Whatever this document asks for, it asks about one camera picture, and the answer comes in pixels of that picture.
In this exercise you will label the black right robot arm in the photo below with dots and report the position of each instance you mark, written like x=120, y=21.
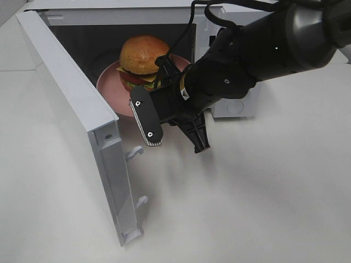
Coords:
x=294, y=36

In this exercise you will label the pink round plate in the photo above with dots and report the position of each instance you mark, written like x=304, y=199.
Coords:
x=115, y=83

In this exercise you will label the burger with lettuce and cheese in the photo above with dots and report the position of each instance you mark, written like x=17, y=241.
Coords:
x=137, y=61

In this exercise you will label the round white door button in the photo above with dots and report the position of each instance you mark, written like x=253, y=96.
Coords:
x=235, y=106

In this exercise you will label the white microwave door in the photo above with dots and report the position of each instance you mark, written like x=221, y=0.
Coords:
x=88, y=124

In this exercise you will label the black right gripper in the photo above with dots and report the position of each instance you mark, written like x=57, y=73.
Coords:
x=180, y=97

